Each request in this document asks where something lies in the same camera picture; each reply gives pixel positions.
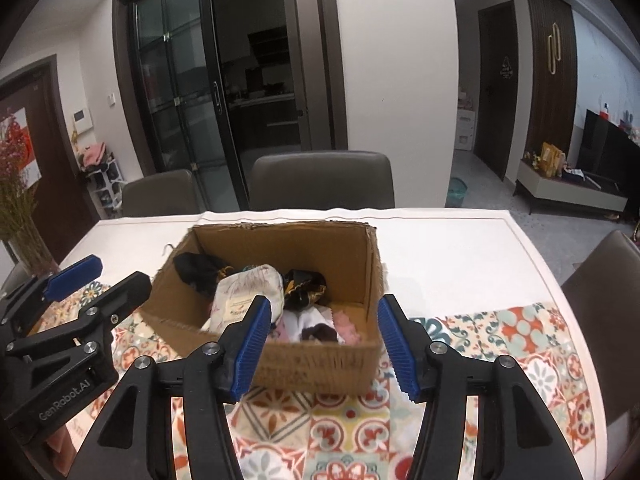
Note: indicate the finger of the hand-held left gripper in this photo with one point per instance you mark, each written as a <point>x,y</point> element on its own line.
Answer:
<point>72,277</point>
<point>125,297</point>

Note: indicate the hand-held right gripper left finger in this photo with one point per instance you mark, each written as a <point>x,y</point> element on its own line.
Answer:
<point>250,345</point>

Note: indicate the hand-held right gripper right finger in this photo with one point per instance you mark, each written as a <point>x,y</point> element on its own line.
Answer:
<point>397,350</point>

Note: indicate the light fabric pouch with label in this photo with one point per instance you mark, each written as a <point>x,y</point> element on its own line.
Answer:
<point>245,295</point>

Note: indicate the brown cardboard box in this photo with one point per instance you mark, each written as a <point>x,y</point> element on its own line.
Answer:
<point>310,365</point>

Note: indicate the black sock with emblem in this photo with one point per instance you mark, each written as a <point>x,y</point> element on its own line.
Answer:
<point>322,334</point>

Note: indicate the plain black cloth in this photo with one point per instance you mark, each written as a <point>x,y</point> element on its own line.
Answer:
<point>197,270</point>

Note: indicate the black patterned scarf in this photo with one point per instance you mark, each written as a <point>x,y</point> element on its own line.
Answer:
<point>305,287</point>

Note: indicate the glass vase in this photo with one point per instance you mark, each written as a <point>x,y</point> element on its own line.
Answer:
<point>35,257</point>

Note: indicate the pink lace cloth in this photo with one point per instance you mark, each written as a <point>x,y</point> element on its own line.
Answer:
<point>348,327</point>

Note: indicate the grey dining chair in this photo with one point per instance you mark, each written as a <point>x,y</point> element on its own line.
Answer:
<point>605,310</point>
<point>160,195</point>
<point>320,180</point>
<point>12,280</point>

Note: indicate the white shoe rack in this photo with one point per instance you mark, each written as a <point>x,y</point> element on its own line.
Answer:
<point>107,187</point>

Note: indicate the dried flower bouquet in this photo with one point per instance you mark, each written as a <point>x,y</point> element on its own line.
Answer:
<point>15,190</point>

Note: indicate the dark brown entrance door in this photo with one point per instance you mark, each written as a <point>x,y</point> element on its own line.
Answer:
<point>55,170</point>

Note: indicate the white paper on door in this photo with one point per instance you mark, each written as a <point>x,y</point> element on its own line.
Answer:
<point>20,150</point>

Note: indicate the white intercom panel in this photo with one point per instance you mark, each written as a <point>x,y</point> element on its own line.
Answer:
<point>82,121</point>

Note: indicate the teal basket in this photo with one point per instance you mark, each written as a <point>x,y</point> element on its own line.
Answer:
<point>456,192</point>

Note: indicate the sliding glass door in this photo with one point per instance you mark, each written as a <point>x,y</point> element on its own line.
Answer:
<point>185,85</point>

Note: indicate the white drawer cabinet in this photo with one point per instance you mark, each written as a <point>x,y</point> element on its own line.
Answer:
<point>465,131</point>

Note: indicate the white television cabinet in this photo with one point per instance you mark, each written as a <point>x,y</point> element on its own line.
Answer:
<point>565,192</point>

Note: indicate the yellow paper bags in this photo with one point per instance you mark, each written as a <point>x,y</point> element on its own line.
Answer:
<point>552,160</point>

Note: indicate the dark room door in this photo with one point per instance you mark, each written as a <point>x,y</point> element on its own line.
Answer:
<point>495,100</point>

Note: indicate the dark wood wardrobe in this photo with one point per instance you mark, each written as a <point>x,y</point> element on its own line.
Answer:
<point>537,120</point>

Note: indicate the black television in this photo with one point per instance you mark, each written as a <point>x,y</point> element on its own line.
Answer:
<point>610,150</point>

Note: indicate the hanging door ornament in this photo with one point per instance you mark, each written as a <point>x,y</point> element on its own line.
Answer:
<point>507,68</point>

